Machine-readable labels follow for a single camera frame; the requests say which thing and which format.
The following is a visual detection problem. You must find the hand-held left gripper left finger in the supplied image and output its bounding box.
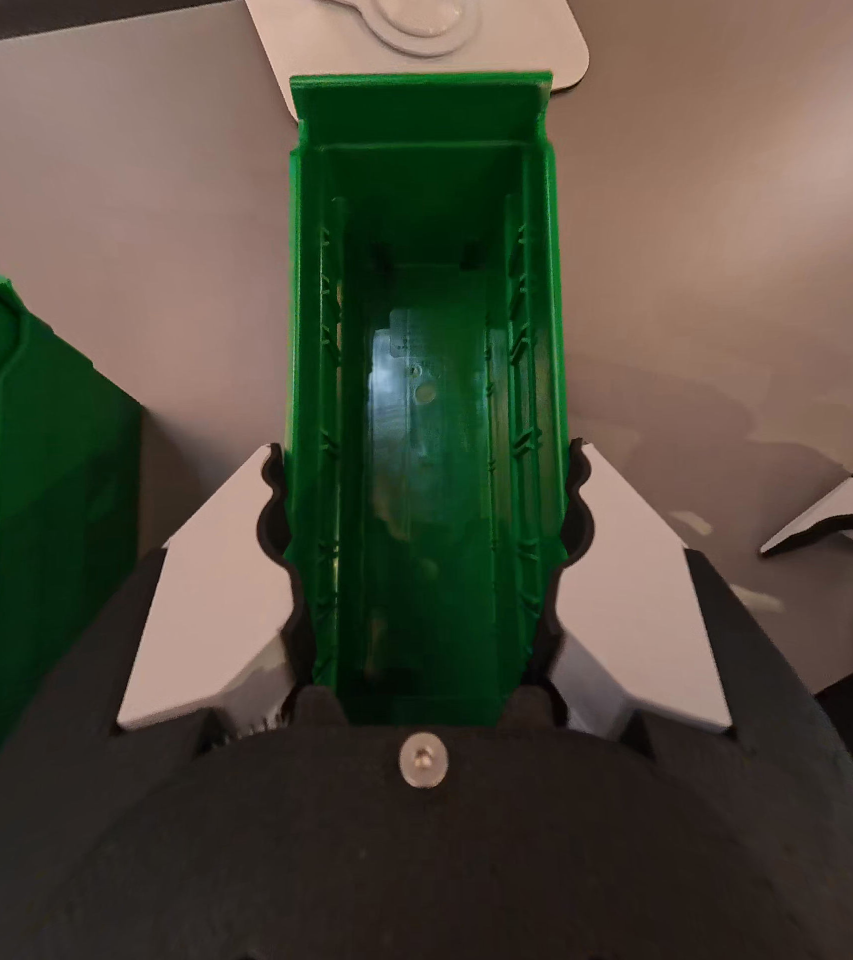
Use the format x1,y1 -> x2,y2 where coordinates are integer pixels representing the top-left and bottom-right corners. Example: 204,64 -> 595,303
117,442 -> 317,732

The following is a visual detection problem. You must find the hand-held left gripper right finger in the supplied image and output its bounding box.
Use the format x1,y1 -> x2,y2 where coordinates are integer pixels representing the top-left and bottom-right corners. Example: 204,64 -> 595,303
527,438 -> 734,738

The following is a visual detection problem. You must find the stack of nested green bins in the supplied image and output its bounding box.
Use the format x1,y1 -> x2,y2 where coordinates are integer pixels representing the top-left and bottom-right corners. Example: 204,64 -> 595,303
0,255 -> 144,826

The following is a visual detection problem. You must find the green plastic bin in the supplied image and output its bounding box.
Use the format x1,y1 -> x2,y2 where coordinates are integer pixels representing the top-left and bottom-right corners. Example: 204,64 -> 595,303
281,71 -> 570,727

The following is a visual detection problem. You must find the black table strip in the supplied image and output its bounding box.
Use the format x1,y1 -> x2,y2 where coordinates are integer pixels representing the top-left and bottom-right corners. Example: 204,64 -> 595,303
0,0 -> 242,51

